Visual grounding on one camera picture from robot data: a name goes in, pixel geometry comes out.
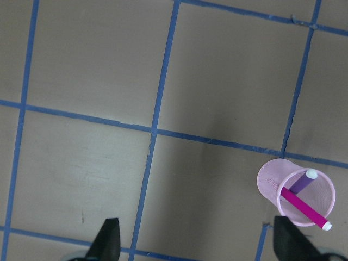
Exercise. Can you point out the pink mesh cup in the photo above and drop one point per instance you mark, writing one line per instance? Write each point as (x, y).
(279, 173)

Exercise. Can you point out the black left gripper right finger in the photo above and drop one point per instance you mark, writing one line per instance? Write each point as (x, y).
(290, 244)

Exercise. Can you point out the purple pen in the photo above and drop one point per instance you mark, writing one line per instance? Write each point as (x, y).
(309, 176)

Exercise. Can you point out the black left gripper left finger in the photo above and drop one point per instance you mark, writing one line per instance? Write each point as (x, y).
(107, 244)

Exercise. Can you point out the pink pen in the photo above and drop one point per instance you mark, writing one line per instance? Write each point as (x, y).
(305, 209)

